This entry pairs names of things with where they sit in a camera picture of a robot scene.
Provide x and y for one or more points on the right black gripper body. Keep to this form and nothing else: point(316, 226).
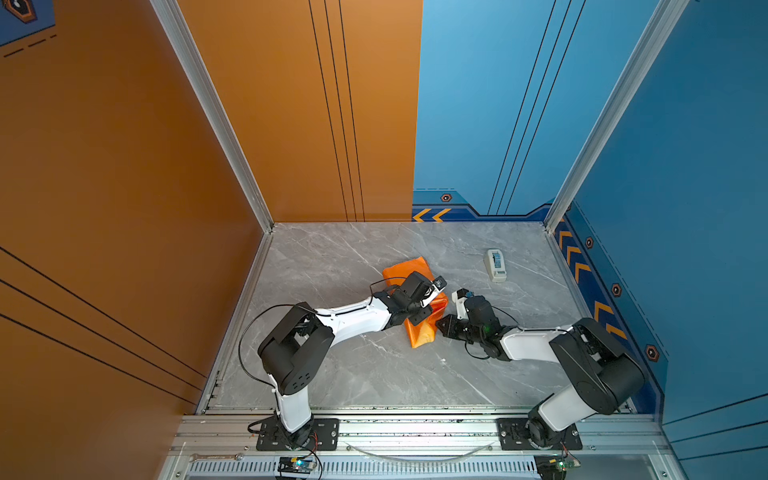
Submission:
point(466, 332)

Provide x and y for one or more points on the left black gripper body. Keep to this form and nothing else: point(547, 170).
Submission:
point(417, 313)

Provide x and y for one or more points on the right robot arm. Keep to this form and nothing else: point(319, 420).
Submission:
point(602, 373)

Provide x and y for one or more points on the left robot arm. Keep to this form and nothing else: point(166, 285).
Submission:
point(292, 353)

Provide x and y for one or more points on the white tape dispenser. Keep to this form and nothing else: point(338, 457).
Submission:
point(495, 265)

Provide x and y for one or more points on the right green circuit board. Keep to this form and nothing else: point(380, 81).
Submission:
point(551, 468)

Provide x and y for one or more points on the green circuit board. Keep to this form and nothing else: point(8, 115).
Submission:
point(297, 468)
point(551, 468)

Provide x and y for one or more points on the left green circuit board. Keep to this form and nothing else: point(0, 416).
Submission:
point(297, 468)

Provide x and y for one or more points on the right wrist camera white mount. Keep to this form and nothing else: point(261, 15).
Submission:
point(474, 309)

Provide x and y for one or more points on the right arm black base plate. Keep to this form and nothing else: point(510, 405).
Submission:
point(532, 434)

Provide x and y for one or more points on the clear tube on rail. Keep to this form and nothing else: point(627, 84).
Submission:
point(413, 457)

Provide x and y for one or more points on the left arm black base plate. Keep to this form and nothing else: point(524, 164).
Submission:
point(319, 434)

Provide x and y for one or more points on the left aluminium corner post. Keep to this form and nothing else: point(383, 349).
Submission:
point(176, 29)

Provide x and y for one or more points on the aluminium corner post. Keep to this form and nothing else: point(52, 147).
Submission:
point(653, 38)
point(176, 29)

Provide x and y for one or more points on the aluminium front rail frame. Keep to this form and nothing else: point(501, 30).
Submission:
point(621, 446)

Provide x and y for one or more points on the right aluminium corner post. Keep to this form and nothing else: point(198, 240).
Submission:
point(653, 38)

